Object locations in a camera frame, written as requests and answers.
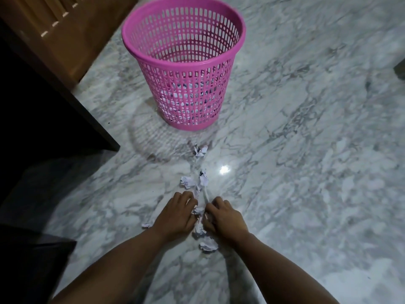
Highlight person's right hand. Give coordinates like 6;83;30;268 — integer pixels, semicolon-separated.
202;197;251;247

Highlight pink plastic mesh waste basket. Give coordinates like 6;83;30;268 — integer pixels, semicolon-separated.
121;1;247;132

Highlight light brown wooden cabinet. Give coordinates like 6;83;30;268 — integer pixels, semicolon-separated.
0;0;138;90

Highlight scattered crumpled white paper pieces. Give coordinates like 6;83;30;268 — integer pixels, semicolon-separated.
141;143;219;254

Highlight person's dark trousers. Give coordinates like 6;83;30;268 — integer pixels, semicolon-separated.
0;223;77;304

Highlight dark object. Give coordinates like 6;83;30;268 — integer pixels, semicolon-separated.
394;58;405;81

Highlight person's left forearm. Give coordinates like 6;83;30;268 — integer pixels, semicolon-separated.
47;227;180;304

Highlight person's right forearm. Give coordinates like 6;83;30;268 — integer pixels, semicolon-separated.
221;232;341;304

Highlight dark wooden furniture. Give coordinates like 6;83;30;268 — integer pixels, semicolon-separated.
0;17;121;204

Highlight person's left hand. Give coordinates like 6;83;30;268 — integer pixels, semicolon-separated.
151;191;199;243

